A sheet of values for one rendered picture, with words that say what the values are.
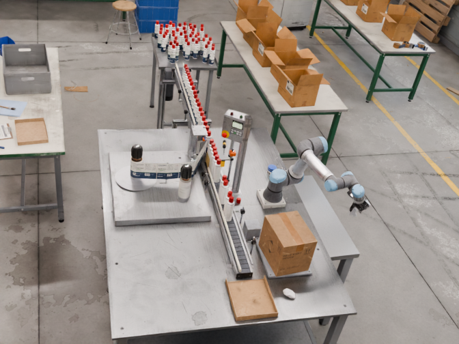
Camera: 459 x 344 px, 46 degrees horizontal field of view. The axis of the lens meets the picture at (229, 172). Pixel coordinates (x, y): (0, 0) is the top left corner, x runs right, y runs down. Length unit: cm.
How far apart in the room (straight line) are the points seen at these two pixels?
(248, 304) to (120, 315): 77
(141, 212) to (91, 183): 171
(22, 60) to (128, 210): 246
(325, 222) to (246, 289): 94
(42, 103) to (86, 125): 123
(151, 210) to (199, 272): 61
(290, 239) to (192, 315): 77
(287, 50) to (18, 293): 364
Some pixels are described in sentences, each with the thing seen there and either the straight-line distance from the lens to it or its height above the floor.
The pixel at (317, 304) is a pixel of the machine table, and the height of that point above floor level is 83.
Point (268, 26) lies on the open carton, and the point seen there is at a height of 111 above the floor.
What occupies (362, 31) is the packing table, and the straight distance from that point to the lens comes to 786.
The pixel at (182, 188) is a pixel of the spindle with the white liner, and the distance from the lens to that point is 389.
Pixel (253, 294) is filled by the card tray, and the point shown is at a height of 83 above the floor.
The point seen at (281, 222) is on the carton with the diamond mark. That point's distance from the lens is 358.
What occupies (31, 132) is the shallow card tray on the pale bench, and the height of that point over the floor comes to 80.
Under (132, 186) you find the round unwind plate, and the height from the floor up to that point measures 89.
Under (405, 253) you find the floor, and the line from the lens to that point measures 546.
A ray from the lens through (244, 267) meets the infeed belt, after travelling 358.
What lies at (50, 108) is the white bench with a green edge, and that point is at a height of 80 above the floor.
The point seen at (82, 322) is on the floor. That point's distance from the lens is 435.
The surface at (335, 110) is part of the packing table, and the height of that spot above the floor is 77.
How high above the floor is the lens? 346
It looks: 37 degrees down
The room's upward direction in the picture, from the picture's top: 10 degrees clockwise
